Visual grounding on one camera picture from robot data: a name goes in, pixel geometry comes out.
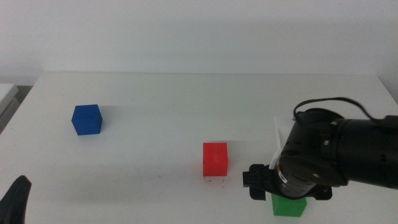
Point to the blue cube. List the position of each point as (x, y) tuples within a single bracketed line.
[(87, 119)]

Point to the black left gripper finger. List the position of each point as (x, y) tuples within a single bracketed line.
[(15, 202)]

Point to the white side table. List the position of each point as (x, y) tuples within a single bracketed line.
[(6, 93)]

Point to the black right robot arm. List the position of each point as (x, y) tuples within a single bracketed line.
[(357, 149)]

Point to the red cube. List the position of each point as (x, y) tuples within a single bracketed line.
[(215, 158)]

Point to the green cube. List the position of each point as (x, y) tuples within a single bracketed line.
[(287, 207)]

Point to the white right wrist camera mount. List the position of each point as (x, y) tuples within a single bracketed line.
[(281, 130)]

